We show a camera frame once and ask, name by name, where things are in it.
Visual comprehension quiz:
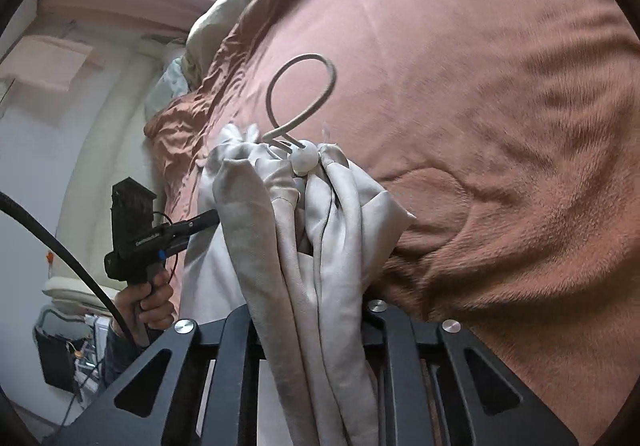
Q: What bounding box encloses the beige zip jacket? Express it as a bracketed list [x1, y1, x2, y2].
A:
[179, 125, 413, 445]

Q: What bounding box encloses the person's left hand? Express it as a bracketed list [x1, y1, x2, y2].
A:
[114, 269, 176, 348]

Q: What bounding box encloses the cream padded headboard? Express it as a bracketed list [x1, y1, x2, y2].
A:
[55, 39, 165, 297]

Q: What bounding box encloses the light blue pillow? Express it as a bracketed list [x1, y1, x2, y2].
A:
[143, 57, 189, 121]

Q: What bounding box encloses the cream hanging cloth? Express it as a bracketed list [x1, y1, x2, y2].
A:
[1, 35, 104, 92]

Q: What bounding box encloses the brown bed blanket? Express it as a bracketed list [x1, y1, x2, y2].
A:
[144, 0, 639, 445]

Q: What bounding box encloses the black cable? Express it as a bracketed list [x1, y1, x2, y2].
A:
[0, 191, 137, 352]

